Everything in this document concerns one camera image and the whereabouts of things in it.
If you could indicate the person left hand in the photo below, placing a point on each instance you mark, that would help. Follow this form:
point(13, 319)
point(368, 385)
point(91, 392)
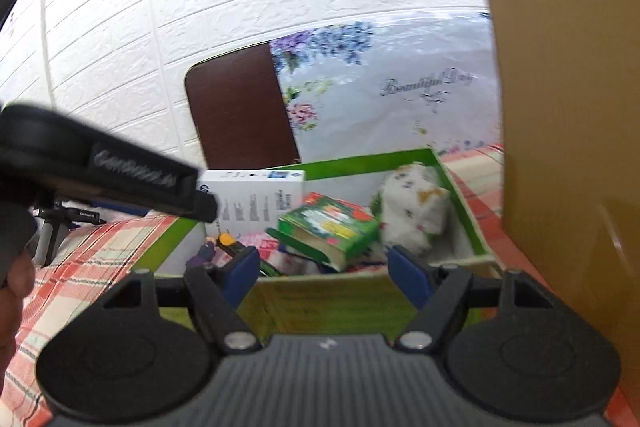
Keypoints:
point(20, 282)

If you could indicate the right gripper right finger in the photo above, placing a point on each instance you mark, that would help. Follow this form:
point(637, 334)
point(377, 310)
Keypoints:
point(437, 293)

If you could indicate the red plaid bed sheet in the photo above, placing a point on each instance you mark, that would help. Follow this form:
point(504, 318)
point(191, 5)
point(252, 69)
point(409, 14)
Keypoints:
point(91, 260)

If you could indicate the black green pen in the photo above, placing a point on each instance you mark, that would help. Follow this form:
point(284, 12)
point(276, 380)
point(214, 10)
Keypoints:
point(229, 244)

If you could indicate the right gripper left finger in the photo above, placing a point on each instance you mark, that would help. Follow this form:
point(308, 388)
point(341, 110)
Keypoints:
point(216, 293)

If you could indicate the purple toy figure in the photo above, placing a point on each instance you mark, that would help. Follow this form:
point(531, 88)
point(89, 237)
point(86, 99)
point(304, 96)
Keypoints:
point(206, 255)

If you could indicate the black camera on tripod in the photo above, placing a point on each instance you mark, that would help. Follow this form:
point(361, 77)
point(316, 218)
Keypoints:
point(56, 224)

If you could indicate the printed cloth drawstring pouch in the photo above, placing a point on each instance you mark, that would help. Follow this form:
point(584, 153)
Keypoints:
point(412, 208)

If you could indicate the white blue HP box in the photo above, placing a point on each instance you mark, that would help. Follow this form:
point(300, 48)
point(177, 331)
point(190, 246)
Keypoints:
point(249, 201)

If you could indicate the green card box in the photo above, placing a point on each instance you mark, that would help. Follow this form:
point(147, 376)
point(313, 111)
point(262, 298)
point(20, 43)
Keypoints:
point(327, 230)

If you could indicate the green cardboard box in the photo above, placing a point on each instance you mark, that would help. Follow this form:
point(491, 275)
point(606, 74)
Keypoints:
point(324, 271)

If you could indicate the brown cardboard sheet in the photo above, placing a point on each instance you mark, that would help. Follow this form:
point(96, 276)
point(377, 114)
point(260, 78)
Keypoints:
point(569, 72)

